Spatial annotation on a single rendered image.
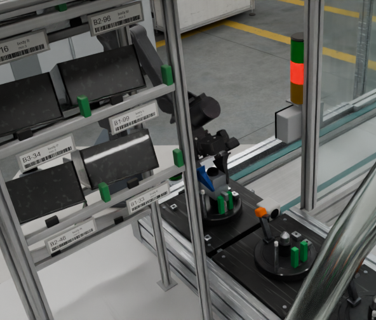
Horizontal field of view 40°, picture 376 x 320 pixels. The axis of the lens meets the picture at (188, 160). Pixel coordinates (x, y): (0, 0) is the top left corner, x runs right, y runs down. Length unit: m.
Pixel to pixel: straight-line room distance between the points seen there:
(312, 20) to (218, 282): 0.60
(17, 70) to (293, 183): 3.00
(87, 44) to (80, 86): 3.55
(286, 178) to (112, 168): 0.76
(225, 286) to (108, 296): 0.32
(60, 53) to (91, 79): 3.46
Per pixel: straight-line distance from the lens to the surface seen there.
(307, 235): 1.28
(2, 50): 0.71
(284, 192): 1.50
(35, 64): 4.23
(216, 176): 1.28
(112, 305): 1.32
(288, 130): 1.22
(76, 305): 1.35
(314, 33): 1.13
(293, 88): 1.21
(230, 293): 1.16
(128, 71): 0.86
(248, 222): 1.31
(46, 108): 0.81
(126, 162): 0.92
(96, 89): 0.84
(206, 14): 5.69
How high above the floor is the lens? 1.81
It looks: 32 degrees down
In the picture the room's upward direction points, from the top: 7 degrees counter-clockwise
